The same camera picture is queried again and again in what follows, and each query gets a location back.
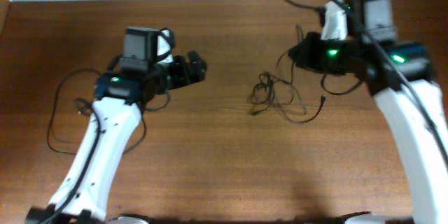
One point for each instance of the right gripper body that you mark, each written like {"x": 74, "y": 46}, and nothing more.
{"x": 327, "y": 57}

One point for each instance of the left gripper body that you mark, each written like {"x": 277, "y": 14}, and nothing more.
{"x": 177, "y": 75}

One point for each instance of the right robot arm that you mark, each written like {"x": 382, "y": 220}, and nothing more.
{"x": 360, "y": 38}

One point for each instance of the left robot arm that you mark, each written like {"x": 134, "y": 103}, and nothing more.
{"x": 147, "y": 67}

